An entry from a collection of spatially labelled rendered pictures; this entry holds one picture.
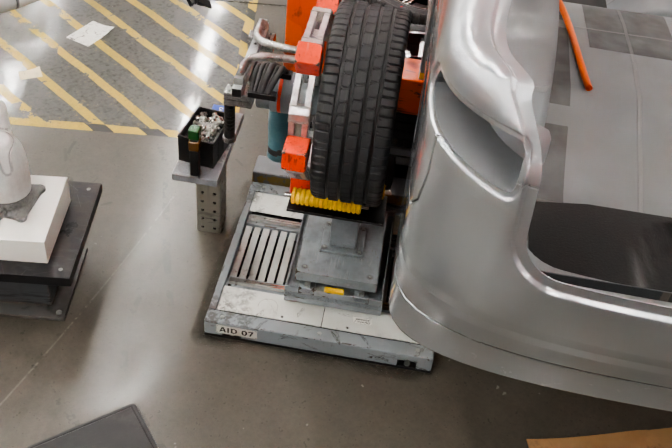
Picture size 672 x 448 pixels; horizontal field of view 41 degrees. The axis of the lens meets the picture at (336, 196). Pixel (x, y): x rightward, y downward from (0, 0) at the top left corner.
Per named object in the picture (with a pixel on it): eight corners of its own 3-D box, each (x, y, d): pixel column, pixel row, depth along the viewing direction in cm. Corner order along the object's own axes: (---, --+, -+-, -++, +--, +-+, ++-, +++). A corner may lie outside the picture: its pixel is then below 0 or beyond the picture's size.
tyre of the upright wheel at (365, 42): (403, 65, 249) (418, -23, 302) (320, 52, 250) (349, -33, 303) (373, 248, 287) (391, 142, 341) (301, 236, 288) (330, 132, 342)
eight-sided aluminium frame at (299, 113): (301, 211, 293) (313, 72, 258) (281, 208, 293) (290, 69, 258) (326, 117, 334) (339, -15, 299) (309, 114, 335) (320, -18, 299)
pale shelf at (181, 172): (217, 187, 323) (217, 181, 321) (171, 180, 324) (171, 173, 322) (243, 119, 355) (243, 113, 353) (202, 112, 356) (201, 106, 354)
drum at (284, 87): (316, 127, 295) (319, 92, 286) (253, 117, 296) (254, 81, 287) (322, 103, 306) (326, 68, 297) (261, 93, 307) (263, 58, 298)
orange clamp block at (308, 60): (320, 77, 269) (319, 65, 260) (294, 73, 269) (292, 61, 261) (324, 55, 271) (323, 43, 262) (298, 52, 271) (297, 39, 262)
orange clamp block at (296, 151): (310, 155, 278) (305, 173, 271) (285, 151, 278) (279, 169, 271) (311, 137, 273) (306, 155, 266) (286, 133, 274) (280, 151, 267)
